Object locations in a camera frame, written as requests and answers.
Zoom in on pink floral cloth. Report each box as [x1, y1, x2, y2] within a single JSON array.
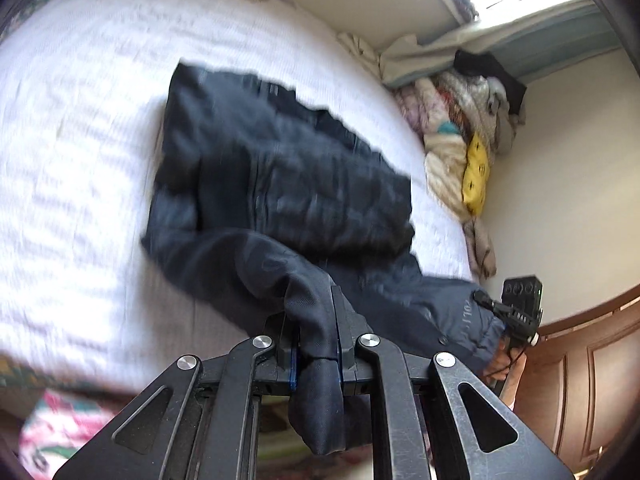
[[18, 389, 120, 480]]

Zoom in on black garment on pile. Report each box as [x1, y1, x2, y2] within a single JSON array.
[[454, 49, 527, 115]]

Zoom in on brown wooden door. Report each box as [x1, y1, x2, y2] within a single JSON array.
[[514, 286, 639, 474]]

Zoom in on person's right hand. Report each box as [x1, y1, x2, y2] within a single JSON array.
[[482, 341, 527, 408]]

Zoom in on beige curtain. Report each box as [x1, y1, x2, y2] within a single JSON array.
[[188, 0, 622, 89]]

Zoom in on pile of folded blankets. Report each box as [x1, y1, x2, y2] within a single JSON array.
[[392, 68, 525, 281]]

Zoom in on black jacket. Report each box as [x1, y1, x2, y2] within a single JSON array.
[[142, 64, 504, 455]]

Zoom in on white quilted mattress cover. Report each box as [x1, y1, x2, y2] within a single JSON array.
[[1, 0, 470, 392]]

